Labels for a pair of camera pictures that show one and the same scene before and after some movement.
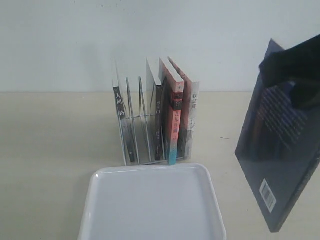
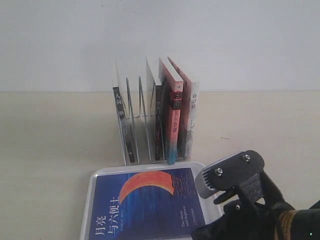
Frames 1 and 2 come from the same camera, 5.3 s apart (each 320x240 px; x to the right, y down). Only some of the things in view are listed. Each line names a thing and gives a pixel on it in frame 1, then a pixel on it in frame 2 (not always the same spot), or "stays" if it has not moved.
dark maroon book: (154, 96) stays
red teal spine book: (173, 87) stays
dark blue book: (279, 151) to (152, 205)
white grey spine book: (189, 114) stays
